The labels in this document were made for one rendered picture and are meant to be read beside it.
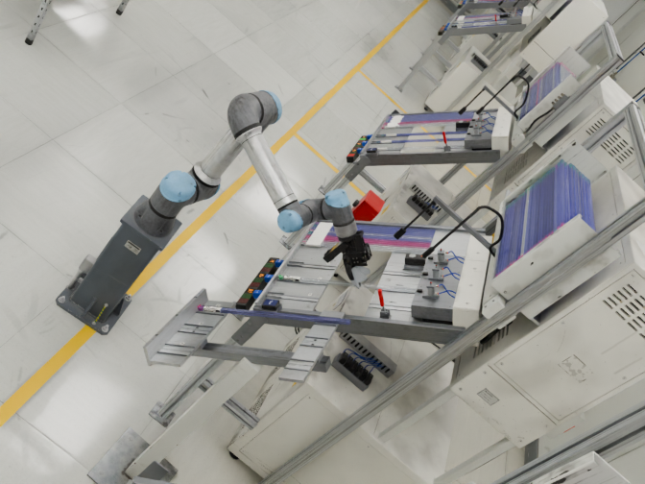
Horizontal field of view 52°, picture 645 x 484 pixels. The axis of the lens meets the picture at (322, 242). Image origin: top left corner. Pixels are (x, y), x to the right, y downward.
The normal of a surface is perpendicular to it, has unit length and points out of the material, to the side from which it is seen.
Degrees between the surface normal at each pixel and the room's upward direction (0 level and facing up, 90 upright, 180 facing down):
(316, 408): 90
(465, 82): 90
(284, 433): 90
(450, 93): 90
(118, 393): 0
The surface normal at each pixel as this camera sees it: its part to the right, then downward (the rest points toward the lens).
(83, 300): -0.21, 0.54
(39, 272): 0.59, -0.60
